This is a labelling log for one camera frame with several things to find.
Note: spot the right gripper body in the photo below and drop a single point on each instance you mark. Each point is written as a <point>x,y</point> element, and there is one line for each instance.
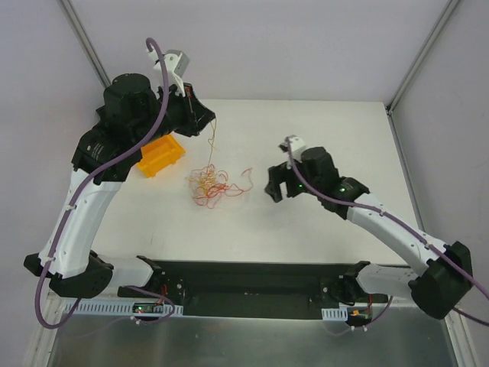
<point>285,177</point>

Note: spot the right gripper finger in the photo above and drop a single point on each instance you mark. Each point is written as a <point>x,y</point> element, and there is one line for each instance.
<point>278,172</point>
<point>274,191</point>

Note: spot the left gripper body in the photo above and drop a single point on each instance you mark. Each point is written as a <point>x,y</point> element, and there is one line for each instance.
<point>191,113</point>

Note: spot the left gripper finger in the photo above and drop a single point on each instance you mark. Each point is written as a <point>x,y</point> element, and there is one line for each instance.
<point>197,107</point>
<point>202,120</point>

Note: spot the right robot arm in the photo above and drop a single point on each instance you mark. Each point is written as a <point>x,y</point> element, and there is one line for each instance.
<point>436,275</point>

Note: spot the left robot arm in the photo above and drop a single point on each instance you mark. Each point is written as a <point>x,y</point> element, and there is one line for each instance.
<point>132,116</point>

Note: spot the yellow bin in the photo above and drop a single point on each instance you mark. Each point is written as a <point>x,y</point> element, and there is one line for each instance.
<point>159,154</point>

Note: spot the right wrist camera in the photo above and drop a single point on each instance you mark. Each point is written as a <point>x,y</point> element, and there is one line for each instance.
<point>294,145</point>

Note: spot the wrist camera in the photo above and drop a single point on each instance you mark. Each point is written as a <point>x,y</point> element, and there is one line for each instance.
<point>294,145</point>
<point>176,62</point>

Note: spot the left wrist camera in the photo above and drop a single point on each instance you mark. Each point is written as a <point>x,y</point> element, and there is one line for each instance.
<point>176,62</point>

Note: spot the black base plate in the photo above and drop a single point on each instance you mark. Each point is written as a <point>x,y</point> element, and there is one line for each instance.
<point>249,290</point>

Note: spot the right cable duct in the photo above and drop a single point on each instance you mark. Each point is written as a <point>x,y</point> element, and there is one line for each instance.
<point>346,313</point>

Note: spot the cable duct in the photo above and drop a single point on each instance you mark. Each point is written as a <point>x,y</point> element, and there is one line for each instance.
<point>346,313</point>
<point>126,308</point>

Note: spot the left aluminium frame post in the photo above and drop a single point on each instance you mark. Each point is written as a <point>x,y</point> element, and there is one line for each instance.
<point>83,38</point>

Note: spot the aluminium frame post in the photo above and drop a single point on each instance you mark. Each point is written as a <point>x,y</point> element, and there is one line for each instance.
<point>83,38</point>
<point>442,22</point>

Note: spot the right aluminium frame post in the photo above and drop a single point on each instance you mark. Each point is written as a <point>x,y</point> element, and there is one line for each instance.
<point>442,22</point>

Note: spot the left cable duct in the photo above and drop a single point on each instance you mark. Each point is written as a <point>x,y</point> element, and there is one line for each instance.
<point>126,308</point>

